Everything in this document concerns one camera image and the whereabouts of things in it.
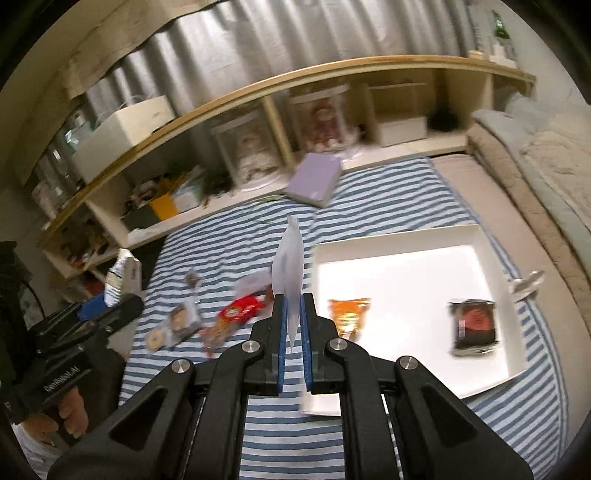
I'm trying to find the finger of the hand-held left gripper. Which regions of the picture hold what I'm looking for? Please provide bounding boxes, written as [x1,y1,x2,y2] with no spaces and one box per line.
[28,294,145,355]

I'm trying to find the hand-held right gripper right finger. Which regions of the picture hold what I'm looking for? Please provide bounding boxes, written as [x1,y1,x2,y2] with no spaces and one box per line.
[299,292,534,480]

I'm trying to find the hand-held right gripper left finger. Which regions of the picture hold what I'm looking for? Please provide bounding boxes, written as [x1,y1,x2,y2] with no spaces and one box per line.
[46,293,289,480]

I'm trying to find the red snack packet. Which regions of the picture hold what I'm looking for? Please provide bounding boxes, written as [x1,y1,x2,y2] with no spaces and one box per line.
[217,295,266,324]

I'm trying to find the orange snack packet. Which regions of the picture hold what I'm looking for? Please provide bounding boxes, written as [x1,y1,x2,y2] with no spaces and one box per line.
[328,298,372,340]

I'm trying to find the clear snack packet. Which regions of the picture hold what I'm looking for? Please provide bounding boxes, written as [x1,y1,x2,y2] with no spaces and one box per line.
[235,272,273,301]

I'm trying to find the brown snacks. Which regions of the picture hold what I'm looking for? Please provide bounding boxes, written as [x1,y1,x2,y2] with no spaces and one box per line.
[201,318,241,358]

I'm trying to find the plain white snack packet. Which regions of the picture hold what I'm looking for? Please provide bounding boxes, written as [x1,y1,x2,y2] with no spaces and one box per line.
[271,215,305,347]

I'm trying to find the white cardboard tray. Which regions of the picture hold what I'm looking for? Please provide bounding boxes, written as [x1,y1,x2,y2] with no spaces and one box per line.
[299,224,528,416]

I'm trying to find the dark packet with red label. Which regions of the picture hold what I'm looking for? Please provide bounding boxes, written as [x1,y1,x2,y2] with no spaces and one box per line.
[448,299,502,358]

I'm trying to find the person's left forearm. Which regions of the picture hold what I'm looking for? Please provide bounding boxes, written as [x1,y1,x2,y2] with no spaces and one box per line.
[11,422,63,480]

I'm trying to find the person's left hand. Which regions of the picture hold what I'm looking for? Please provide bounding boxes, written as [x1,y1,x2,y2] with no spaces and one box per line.
[27,388,89,445]

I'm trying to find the white printed snack carton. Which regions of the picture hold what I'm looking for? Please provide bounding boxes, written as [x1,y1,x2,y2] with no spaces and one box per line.
[104,248,141,308]

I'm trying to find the dark cookie clear packet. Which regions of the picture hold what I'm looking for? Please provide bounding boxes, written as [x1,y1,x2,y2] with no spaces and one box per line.
[166,300,201,344]

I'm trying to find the dark green box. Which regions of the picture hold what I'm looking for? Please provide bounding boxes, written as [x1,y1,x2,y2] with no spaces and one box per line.
[122,208,160,232]

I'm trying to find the yellow box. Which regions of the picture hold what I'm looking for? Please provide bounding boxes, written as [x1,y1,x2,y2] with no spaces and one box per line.
[150,194,178,220]

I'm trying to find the pale tissue pack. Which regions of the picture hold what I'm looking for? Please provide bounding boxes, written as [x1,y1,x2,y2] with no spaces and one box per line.
[175,182,204,213]

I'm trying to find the purple book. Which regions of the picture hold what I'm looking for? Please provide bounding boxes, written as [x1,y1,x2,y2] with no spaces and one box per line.
[285,153,342,208]

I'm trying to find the dark tangled object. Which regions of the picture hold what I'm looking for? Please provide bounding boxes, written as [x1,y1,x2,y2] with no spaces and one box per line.
[203,173,236,195]

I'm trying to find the blue striped blanket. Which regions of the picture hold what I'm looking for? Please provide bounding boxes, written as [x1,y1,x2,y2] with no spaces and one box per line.
[120,157,568,480]

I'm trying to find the cream doll display case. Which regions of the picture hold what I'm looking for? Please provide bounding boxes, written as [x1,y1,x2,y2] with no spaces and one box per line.
[212,111,284,190]

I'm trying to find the red doll display case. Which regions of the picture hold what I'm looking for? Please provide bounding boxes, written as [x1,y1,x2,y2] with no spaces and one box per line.
[288,85,358,153]

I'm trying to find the beige bed sheet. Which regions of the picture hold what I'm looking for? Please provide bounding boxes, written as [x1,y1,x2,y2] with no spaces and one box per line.
[429,152,583,305]

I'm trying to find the clear crumpled wrapper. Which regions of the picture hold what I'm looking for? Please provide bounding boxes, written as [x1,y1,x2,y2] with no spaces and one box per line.
[510,270,546,301]

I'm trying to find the white storage box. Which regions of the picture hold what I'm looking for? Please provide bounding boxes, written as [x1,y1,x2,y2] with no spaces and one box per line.
[376,116,428,147]

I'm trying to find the black fluffy object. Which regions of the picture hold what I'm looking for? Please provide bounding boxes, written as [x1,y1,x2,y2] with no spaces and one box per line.
[429,106,460,132]

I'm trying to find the long wooden shelf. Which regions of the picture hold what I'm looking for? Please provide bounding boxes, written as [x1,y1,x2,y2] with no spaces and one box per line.
[39,54,539,282]

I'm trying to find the grey quilt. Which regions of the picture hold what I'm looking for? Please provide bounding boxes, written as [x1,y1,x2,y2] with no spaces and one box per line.
[468,95,591,264]

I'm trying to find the cream knitted blanket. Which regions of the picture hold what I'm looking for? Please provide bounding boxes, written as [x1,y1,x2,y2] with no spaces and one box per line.
[522,120,591,222]

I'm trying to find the green bottle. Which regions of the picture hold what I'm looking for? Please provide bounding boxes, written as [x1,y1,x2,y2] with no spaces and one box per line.
[489,10,511,40]

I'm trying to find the ring cookie clear packet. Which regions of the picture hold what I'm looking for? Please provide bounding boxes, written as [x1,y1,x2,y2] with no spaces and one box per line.
[144,325,169,356]

